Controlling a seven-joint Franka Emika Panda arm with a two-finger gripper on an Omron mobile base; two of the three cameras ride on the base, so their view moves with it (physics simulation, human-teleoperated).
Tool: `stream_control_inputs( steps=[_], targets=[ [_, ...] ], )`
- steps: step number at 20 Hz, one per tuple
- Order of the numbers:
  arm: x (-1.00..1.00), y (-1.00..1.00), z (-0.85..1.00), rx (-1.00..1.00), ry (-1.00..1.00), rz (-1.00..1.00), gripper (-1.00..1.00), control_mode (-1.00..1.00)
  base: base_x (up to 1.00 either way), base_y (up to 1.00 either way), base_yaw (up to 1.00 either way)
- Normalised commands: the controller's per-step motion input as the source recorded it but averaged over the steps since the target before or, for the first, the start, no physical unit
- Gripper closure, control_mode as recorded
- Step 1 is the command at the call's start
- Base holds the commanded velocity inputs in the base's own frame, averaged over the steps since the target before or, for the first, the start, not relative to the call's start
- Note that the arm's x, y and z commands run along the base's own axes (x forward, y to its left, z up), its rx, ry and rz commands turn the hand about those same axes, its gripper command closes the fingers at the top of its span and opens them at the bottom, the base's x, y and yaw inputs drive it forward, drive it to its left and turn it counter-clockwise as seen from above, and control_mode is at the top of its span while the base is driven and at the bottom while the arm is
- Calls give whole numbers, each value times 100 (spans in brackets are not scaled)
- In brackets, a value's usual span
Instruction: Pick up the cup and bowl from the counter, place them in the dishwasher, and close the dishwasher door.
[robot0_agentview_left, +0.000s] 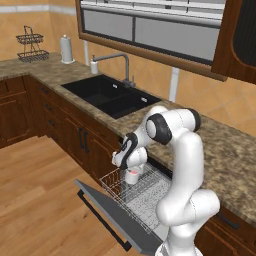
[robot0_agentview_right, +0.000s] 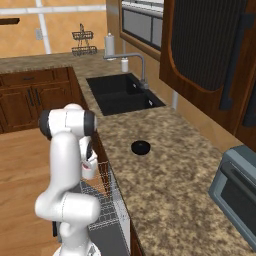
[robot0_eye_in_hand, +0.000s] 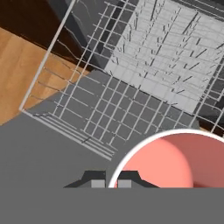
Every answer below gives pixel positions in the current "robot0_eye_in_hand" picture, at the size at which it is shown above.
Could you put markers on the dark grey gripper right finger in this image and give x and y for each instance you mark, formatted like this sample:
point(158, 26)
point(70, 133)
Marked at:
point(128, 178)

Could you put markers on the pink bowl with white rim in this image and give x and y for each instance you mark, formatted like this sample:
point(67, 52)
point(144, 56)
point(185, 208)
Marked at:
point(180, 163)

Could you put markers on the grey dishwasher door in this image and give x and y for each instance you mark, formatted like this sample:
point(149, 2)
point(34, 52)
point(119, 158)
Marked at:
point(52, 151)

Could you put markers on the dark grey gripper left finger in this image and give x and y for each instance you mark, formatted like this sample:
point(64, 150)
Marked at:
point(94, 178)

